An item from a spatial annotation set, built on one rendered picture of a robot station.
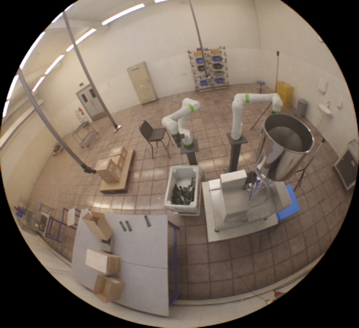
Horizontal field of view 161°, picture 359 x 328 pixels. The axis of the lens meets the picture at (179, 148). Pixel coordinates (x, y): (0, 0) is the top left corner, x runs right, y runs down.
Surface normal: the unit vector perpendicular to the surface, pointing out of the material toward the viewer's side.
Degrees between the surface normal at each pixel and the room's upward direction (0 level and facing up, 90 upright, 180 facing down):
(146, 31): 90
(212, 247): 0
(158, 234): 0
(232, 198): 0
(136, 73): 90
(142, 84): 90
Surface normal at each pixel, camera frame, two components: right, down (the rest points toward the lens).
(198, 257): -0.23, -0.68
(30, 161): 0.97, -0.18
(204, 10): 0.02, 0.71
